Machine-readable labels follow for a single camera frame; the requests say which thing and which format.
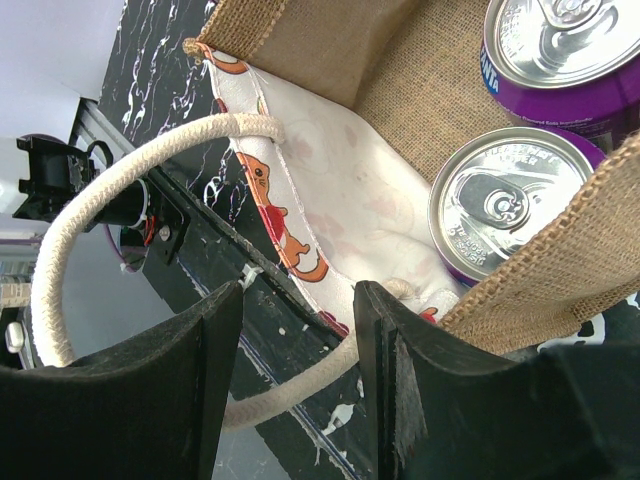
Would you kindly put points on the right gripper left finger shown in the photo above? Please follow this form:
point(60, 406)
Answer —
point(150, 407)

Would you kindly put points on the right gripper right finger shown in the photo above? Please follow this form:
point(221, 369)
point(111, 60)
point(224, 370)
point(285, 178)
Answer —
point(440, 408)

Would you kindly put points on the purple Fanta can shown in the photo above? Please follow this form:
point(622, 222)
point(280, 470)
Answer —
point(499, 190)
point(572, 65)

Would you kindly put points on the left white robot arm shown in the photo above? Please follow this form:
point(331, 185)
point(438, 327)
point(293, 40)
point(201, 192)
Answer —
point(58, 172)

